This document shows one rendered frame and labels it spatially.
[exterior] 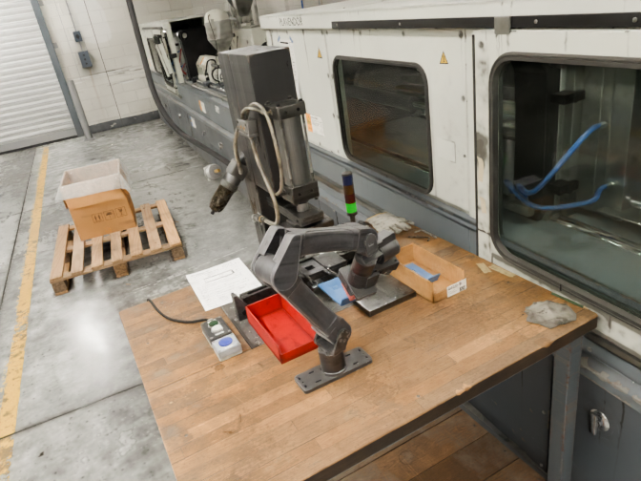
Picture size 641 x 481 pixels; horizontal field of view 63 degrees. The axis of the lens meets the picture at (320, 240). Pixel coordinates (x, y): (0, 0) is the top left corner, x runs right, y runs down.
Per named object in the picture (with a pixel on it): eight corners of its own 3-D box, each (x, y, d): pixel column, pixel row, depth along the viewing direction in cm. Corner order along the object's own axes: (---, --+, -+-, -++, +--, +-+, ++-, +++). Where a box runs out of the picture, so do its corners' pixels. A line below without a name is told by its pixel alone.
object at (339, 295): (343, 308, 144) (342, 299, 143) (318, 285, 157) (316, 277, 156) (364, 300, 147) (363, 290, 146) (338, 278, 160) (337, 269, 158)
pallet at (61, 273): (64, 240, 499) (58, 226, 493) (168, 211, 527) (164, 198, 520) (55, 296, 396) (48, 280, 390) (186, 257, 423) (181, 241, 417)
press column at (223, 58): (273, 272, 188) (226, 53, 156) (260, 260, 198) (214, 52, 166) (307, 259, 193) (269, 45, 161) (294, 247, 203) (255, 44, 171)
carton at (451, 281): (433, 305, 156) (432, 283, 152) (385, 274, 176) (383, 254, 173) (466, 290, 160) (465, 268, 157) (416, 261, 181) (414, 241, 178)
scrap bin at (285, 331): (281, 365, 140) (278, 346, 138) (248, 323, 161) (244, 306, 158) (320, 346, 145) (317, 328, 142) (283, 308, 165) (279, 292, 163)
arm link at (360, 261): (365, 255, 138) (370, 239, 132) (380, 270, 135) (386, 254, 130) (345, 267, 135) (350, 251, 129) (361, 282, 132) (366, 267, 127)
